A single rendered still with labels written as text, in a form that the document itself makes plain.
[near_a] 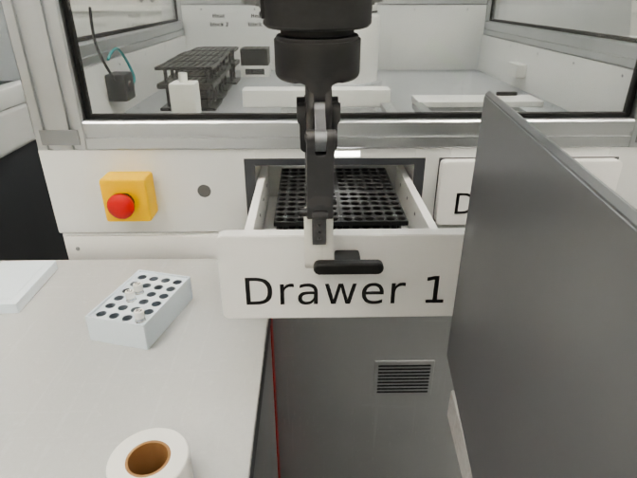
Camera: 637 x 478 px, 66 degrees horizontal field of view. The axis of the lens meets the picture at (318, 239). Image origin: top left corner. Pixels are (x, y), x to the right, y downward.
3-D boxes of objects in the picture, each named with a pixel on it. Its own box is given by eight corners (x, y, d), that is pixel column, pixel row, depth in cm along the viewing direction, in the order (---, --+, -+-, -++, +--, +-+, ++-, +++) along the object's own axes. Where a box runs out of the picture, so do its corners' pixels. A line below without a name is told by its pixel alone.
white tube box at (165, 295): (148, 350, 63) (143, 325, 61) (90, 340, 65) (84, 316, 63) (192, 298, 74) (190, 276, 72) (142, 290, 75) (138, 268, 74)
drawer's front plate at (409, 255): (464, 316, 60) (478, 234, 55) (223, 319, 59) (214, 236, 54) (461, 307, 61) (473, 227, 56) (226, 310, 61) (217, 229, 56)
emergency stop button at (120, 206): (134, 220, 76) (129, 196, 74) (107, 221, 76) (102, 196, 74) (139, 212, 78) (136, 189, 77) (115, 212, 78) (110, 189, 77)
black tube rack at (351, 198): (404, 264, 67) (408, 220, 65) (275, 265, 67) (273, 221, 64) (382, 202, 87) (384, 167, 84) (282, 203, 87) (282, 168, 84)
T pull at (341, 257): (383, 275, 53) (384, 264, 52) (313, 275, 52) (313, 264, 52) (379, 259, 56) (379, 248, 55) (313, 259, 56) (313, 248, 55)
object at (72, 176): (649, 229, 86) (676, 147, 80) (59, 232, 84) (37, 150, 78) (480, 111, 171) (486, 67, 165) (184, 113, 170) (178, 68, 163)
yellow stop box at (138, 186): (150, 224, 78) (143, 180, 75) (104, 224, 78) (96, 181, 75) (158, 211, 83) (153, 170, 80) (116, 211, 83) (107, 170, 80)
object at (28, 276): (19, 313, 70) (15, 303, 69) (-44, 314, 70) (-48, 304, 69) (58, 268, 82) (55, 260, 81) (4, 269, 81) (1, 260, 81)
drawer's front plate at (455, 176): (606, 224, 84) (624, 160, 79) (435, 225, 83) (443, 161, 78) (600, 219, 85) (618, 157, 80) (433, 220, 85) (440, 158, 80)
